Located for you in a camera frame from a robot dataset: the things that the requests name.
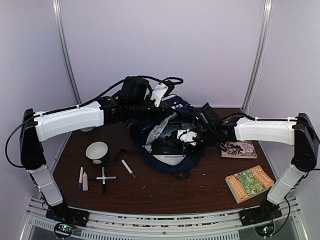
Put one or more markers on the orange green treehouse book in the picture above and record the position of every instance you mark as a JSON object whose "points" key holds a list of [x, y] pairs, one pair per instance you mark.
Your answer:
{"points": [[248, 183]]}

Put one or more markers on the aluminium left corner post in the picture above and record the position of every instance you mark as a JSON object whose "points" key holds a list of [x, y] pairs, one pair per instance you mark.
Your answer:
{"points": [[65, 52]]}

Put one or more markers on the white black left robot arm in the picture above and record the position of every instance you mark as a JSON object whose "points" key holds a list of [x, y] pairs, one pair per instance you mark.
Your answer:
{"points": [[38, 127]]}

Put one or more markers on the pink illustrated paperback book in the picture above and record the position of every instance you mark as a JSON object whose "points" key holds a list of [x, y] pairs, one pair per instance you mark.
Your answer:
{"points": [[239, 150]]}

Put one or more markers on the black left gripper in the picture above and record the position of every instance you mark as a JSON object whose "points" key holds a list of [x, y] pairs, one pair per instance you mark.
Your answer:
{"points": [[165, 109]]}

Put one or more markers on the white scalloped ceramic dish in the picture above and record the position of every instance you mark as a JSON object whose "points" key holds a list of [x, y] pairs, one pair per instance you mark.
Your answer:
{"points": [[87, 129]]}

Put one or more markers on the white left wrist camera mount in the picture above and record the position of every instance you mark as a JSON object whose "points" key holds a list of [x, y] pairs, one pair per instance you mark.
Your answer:
{"points": [[158, 93]]}

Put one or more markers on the blue white marker horizontal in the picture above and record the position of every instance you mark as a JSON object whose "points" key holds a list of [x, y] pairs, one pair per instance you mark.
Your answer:
{"points": [[102, 178]]}

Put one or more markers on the dark blue-grey paperback book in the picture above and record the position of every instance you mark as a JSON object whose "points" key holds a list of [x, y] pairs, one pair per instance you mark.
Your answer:
{"points": [[167, 142]]}

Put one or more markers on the white marker red cap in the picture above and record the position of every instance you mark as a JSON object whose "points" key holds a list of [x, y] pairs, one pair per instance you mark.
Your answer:
{"points": [[128, 168]]}

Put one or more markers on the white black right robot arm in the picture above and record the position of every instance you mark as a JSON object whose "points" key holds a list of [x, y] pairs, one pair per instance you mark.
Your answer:
{"points": [[297, 132]]}

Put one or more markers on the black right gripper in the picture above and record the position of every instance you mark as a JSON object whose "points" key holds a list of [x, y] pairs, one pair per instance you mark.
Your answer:
{"points": [[194, 151]]}

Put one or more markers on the pink white correction stick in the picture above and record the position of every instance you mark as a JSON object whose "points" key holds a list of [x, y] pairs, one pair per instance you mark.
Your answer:
{"points": [[85, 182]]}

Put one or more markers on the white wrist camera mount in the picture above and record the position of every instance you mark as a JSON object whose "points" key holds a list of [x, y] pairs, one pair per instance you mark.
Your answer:
{"points": [[158, 93], [187, 136]]}

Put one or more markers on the aluminium right corner post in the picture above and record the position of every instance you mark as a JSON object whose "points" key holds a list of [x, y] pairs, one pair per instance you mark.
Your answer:
{"points": [[261, 47]]}

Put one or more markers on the white marker blue cap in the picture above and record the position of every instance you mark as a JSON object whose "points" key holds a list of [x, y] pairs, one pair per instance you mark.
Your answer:
{"points": [[80, 179]]}

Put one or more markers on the navy blue student backpack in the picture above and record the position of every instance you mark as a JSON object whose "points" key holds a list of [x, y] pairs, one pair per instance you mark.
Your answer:
{"points": [[144, 132]]}

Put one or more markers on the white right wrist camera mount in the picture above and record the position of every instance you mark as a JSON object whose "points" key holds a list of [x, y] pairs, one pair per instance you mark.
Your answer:
{"points": [[187, 136]]}

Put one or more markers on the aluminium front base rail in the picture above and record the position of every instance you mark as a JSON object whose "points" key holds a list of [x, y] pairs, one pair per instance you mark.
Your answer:
{"points": [[219, 225]]}

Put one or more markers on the black white marker vertical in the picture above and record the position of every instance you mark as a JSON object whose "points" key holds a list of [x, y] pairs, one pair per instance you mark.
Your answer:
{"points": [[103, 181]]}

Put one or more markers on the aluminium corner post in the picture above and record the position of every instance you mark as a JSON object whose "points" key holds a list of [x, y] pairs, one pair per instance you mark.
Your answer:
{"points": [[65, 52], [261, 47]]}

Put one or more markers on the white bowl teal outside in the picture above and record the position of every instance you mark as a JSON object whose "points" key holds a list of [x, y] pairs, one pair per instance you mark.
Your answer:
{"points": [[97, 152]]}

